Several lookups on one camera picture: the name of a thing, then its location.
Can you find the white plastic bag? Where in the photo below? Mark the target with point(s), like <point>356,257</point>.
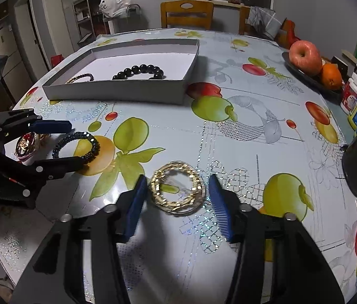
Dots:
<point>115,4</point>

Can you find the white jar with red label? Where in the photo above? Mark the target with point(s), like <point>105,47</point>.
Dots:
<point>351,96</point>

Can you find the grey checked cloth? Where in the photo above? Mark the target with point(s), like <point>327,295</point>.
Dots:
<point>265,20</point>

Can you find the grey cardboard tray box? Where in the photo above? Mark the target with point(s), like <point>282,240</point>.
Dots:
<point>118,91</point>

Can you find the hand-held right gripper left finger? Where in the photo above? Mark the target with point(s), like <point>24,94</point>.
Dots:
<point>137,205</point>

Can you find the wooden chair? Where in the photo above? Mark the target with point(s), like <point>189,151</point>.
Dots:
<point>243,19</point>
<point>169,15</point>

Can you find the red apple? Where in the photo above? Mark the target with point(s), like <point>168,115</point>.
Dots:
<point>305,57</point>

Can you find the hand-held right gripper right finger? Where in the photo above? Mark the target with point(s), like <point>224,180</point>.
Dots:
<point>219,209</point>

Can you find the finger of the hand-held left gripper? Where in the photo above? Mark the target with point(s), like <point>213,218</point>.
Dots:
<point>58,166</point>
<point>51,125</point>

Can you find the orange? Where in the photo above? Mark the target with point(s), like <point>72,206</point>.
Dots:
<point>331,76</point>

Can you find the dark fruit plate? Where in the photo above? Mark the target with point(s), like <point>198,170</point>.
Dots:
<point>305,77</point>

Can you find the metal shelf rack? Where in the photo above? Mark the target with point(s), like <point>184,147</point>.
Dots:
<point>85,19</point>

